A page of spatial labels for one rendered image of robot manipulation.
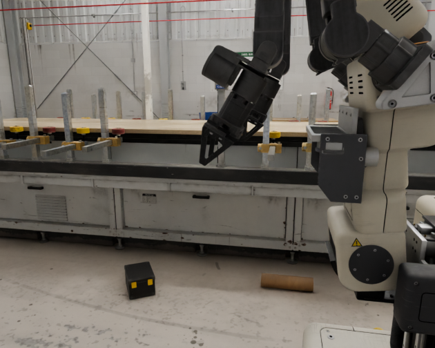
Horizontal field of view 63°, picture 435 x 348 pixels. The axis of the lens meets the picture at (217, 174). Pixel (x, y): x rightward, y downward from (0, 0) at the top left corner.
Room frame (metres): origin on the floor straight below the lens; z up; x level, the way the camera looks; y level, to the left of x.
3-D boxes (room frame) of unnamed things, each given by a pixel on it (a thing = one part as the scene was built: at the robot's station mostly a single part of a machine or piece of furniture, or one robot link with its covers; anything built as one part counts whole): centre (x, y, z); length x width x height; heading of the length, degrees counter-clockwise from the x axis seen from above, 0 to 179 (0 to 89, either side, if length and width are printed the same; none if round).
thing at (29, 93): (2.30, 1.20, 0.94); 0.04 x 0.04 x 0.48; 80
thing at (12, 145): (2.20, 1.17, 0.83); 0.43 x 0.03 x 0.04; 170
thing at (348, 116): (0.92, -0.32, 0.99); 0.28 x 0.16 x 0.22; 169
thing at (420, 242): (0.83, -0.43, 0.68); 0.28 x 0.27 x 0.25; 169
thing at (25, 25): (3.54, 1.79, 1.25); 0.15 x 0.08 x 1.10; 80
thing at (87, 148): (2.11, 0.68, 0.83); 0.43 x 0.03 x 0.04; 170
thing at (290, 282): (1.90, -0.41, 0.04); 0.30 x 0.08 x 0.08; 80
